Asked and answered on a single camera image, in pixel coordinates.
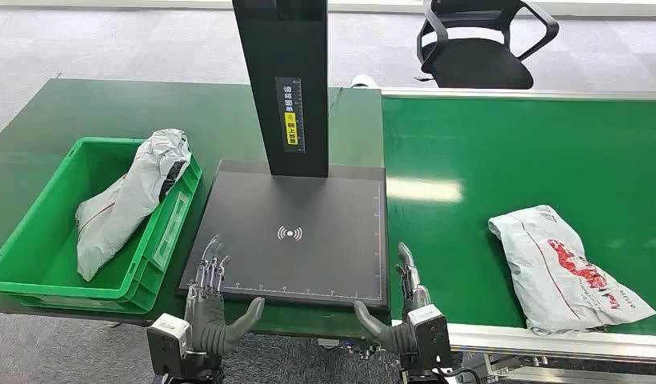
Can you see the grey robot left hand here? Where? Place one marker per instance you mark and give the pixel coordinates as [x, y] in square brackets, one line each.
[206, 323]

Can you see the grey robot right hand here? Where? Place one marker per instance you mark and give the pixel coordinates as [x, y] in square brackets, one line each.
[397, 336]

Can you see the white package with red print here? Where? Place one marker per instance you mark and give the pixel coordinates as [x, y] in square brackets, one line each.
[561, 270]

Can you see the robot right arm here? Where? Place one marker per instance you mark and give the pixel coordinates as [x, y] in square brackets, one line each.
[423, 375]

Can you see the black inbound scanner machine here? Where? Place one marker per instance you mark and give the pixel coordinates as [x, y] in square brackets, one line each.
[307, 254]

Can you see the grey package with black patch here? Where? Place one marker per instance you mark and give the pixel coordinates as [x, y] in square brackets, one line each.
[126, 201]

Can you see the green plastic bin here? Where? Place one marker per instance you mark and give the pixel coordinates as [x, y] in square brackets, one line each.
[47, 249]

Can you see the white round object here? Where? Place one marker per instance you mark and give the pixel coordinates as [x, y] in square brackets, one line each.
[364, 80]

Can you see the black office chair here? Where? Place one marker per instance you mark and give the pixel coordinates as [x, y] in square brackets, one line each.
[476, 63]

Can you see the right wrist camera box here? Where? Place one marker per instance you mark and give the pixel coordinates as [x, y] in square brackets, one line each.
[433, 334]

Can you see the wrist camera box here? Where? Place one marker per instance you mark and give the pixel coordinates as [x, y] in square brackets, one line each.
[168, 342]
[433, 334]

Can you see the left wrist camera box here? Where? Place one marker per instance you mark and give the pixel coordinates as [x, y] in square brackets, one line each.
[168, 342]

